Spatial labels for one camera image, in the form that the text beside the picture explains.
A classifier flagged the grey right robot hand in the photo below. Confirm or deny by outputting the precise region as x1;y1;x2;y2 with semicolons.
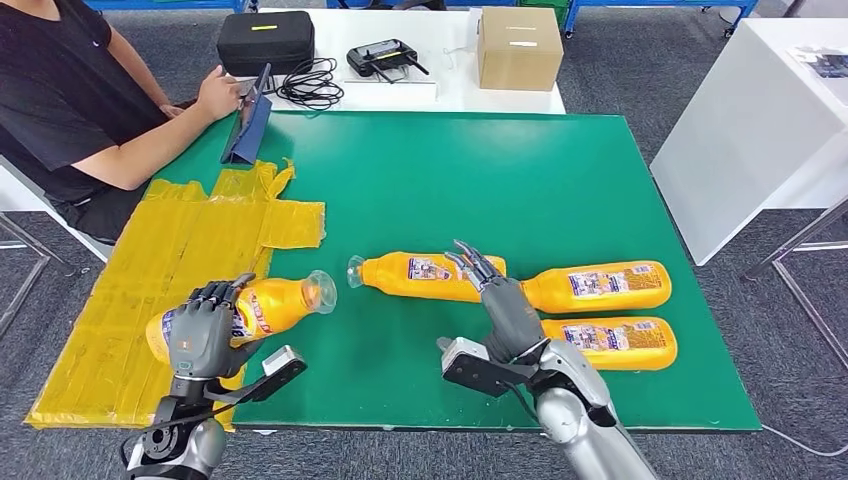
443;239;551;366

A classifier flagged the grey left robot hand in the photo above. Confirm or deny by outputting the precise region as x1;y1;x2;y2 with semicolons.
168;272;267;382

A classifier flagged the person's right hand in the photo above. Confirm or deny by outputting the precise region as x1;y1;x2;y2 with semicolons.
195;64;242;123

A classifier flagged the orange Tide detergent bottle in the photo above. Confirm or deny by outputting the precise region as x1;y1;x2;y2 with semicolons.
145;270;338;364
539;316;679;372
519;260;673;315
346;250;508;305

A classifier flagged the tablet in blue cover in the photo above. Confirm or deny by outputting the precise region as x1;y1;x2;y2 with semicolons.
219;62;274;166

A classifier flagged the black carrying case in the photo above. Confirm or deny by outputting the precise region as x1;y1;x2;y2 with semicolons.
216;10;317;77

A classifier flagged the yellow taped plastic sheet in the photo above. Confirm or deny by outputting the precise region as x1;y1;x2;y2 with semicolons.
25;158;327;432

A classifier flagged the person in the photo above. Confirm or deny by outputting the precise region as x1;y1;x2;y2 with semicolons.
0;0;243;245

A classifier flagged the black remote controller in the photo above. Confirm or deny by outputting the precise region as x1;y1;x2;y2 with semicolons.
345;38;431;85

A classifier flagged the white chair with metal legs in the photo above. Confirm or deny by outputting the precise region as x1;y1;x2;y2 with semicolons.
0;153;115;339

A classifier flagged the brown cardboard box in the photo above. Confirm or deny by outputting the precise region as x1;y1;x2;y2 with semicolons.
476;5;566;93

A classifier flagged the white desk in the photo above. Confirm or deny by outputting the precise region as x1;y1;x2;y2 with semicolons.
649;16;848;268

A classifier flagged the green plastic crate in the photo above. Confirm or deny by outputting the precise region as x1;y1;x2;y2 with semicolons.
519;0;572;28

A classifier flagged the dark printed booklet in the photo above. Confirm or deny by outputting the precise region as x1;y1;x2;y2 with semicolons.
788;46;848;79

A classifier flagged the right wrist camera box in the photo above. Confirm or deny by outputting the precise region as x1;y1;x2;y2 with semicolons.
437;336;538;399

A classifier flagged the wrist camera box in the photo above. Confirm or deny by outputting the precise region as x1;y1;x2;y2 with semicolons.
437;336;538;399
205;344;309;405

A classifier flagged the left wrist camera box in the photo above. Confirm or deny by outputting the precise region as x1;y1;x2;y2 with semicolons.
205;344;309;405

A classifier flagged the black coiled cable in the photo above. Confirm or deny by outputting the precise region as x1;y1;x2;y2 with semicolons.
276;57;346;111

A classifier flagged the blue shelf frame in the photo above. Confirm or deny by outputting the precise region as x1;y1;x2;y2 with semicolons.
86;0;260;13
566;0;760;38

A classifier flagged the metal table leg frame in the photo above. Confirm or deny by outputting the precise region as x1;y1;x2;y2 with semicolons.
741;197;848;372

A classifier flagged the white floor cable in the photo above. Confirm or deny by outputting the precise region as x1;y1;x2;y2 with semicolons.
760;423;848;458

